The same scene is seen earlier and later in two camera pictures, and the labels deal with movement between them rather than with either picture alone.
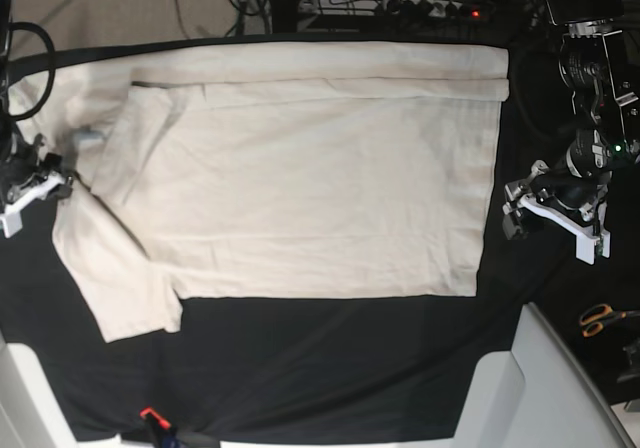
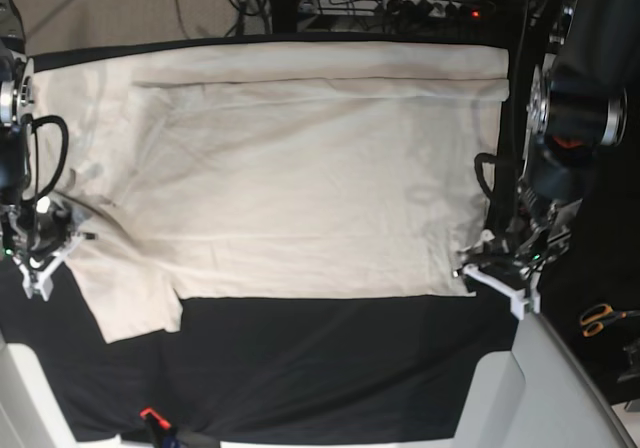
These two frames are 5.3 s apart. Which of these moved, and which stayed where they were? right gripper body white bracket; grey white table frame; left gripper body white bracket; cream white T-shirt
Moved: left gripper body white bracket; right gripper body white bracket
Stayed: grey white table frame; cream white T-shirt
